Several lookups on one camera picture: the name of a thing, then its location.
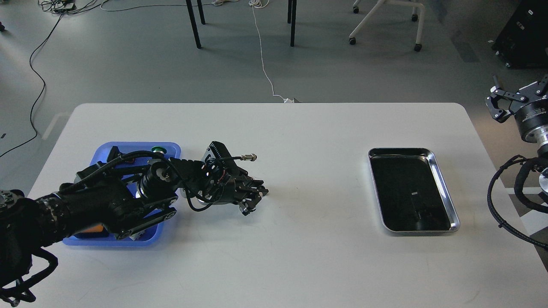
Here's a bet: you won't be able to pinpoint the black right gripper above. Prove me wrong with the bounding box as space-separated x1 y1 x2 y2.
485 74 548 144

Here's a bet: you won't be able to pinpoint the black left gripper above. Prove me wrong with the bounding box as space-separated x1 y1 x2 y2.
201 165 269 216

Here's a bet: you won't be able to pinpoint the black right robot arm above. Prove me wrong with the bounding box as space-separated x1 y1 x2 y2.
485 75 548 250

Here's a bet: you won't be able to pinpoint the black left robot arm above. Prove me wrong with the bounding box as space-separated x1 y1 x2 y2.
0 142 268 307

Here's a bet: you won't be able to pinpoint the black equipment case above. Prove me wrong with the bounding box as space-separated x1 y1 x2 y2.
492 0 548 68

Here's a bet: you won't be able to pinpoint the blue plastic tray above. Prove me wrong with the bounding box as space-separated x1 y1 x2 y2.
62 142 181 248

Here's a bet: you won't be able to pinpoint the white wheeled chair base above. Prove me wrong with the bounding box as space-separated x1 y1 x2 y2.
348 0 425 52

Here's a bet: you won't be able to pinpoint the silver metal tray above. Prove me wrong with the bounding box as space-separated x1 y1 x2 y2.
368 148 461 236

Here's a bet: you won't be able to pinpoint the orange and black button box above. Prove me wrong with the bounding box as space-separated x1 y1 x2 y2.
74 225 109 239

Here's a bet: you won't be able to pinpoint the black table legs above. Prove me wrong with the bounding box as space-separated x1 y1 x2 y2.
185 0 297 49

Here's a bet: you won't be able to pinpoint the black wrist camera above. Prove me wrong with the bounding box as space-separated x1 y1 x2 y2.
202 141 237 169

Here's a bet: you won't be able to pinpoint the green push button switch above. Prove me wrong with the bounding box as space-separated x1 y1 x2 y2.
151 146 167 158

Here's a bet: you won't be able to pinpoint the black selector switch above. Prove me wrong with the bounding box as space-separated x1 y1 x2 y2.
107 146 136 164

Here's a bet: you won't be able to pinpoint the white floor cable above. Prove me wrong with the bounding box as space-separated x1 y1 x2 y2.
247 0 295 104

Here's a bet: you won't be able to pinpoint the black floor cable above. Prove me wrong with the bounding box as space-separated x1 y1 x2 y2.
0 0 107 159

